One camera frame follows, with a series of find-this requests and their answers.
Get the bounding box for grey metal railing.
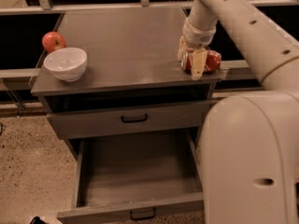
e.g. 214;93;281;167
0;0;299;117

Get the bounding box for black drawer handle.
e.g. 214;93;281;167
129;207;156;221
121;114;148;123

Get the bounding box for black top drawer handle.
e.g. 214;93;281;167
121;114;148;123

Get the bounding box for crushed red coke can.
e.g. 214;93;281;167
180;50;221;73

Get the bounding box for open grey middle drawer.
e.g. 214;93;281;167
57;130;204;224

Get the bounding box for closed grey top drawer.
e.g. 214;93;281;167
47;101;209;139

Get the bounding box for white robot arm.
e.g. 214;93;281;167
183;0;299;224

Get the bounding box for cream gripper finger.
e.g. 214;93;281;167
191;48;207;80
178;36;187;61

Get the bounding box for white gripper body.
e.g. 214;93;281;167
182;19;216;49

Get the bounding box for red apple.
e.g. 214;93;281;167
42;32;66;53

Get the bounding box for grey metal drawer cabinet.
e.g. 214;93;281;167
32;7;221;154

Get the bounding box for black middle drawer handle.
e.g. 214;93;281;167
129;207;156;221

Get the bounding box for white ceramic bowl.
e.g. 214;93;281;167
43;48;88;82

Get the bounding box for black object at floor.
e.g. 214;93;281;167
30;217;48;224

